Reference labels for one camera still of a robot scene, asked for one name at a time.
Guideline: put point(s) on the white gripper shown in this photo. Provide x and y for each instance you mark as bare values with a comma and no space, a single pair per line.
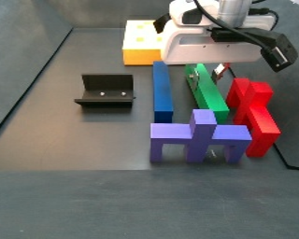
202,32

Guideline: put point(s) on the dark blue long block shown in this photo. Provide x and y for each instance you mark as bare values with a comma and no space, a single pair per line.
164,105

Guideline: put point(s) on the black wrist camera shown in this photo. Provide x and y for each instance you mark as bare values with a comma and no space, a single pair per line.
277,50

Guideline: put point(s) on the red cross-shaped block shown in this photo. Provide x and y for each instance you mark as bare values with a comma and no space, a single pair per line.
249,98

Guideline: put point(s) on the green long block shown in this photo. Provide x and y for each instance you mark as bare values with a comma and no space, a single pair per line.
208,95

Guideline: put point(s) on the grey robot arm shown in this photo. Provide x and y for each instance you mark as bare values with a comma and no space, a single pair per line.
186,28

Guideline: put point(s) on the purple cross-shaped block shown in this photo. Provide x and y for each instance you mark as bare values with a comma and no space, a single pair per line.
200,134

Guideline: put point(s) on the yellow slotted board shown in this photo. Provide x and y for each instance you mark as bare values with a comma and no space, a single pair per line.
142,41

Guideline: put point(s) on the black angle bracket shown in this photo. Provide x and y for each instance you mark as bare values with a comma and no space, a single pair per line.
107,90

